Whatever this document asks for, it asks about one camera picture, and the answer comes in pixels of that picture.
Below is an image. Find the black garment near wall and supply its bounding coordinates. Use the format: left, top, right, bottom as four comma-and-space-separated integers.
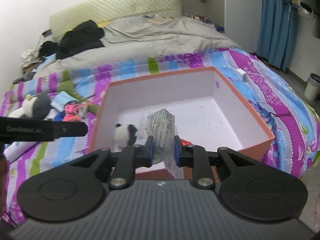
39, 41, 59, 57

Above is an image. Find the blue curtain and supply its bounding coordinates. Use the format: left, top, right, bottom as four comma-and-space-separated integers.
257, 0, 298, 71

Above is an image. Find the person's left hand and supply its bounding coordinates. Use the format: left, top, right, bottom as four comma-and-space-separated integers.
0, 153, 9, 180

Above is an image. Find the white charging cable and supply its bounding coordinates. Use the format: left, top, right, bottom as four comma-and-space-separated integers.
220, 65, 281, 104

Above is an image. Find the cream quilted headboard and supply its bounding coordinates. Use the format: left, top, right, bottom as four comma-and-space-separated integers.
49, 0, 182, 42

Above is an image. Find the blue face mask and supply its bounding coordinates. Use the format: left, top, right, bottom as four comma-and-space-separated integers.
50, 91, 76, 112

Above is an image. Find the cardboard box nightstand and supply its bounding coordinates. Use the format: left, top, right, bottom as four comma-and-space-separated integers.
22, 62, 42, 74

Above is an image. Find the green plush stick toy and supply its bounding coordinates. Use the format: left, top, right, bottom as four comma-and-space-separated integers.
57, 80, 98, 115

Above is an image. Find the red foil snack packet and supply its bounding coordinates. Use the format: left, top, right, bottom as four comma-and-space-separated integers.
181, 139, 194, 147

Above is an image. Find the white spray bottle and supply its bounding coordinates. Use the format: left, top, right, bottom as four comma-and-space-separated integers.
4, 141, 37, 163

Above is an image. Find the grey duvet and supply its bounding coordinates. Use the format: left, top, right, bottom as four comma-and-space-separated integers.
34, 16, 239, 79

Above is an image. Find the clear printed plastic bag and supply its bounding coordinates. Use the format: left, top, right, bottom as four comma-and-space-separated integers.
137, 108, 184, 179

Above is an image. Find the grey white penguin plush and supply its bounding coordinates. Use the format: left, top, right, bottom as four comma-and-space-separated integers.
8, 92, 52, 120

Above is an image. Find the white cloth on nightstand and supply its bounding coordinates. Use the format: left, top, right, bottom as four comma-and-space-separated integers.
21, 49, 42, 68

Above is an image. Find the yellow pink bird toy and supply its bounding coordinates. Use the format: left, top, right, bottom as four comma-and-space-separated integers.
63, 103, 87, 122

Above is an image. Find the pink cardboard box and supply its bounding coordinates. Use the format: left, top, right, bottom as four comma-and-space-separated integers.
89, 67, 274, 160

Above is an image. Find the blue cartoon plastic bag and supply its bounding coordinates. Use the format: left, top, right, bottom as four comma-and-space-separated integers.
53, 112, 65, 121

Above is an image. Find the small trash bin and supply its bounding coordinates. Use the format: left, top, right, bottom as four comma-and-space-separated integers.
304, 73, 320, 101

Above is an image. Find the grey wardrobe cabinet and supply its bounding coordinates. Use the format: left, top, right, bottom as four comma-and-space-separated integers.
182, 0, 263, 53

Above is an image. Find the wall socket panel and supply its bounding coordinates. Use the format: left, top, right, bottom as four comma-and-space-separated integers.
42, 29, 52, 37

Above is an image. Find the small panda plush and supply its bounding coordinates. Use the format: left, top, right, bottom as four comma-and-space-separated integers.
114, 124, 138, 150

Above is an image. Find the black clothes pile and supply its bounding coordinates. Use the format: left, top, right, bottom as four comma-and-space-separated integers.
56, 20, 104, 60

